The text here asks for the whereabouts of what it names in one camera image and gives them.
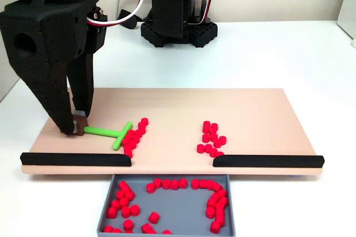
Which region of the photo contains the green T-shaped pusher tool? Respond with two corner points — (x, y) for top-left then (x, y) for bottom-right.
(72, 116), (133, 151)

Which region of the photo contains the white box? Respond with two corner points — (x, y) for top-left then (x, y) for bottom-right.
(337, 0), (356, 40)

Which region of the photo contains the grey plastic tray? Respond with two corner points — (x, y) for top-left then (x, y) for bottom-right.
(96, 174), (236, 237)

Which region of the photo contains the beige rectangular board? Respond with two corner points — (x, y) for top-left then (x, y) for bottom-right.
(21, 88), (325, 176)

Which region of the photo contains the black edge rail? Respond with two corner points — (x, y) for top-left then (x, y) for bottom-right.
(19, 152), (132, 167)
(212, 154), (325, 169)

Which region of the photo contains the black table clamp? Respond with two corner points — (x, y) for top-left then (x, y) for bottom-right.
(118, 9), (145, 29)

